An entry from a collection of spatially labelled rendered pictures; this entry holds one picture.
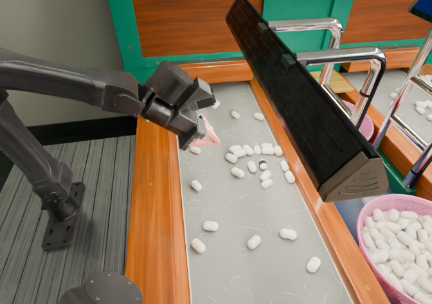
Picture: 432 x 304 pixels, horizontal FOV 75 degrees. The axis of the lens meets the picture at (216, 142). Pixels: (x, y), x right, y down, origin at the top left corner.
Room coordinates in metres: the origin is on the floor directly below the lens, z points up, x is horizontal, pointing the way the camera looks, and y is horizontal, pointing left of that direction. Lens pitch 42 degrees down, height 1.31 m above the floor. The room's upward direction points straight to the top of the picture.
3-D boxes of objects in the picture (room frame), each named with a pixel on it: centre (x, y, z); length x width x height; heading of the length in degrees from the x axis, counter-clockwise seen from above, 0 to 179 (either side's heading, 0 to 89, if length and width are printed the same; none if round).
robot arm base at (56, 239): (0.43, 0.40, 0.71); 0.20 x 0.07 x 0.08; 11
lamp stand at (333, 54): (0.51, -0.19, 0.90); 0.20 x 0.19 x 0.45; 9
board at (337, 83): (0.93, -0.33, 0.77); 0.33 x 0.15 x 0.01; 99
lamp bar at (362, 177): (0.51, -0.11, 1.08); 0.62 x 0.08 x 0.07; 9
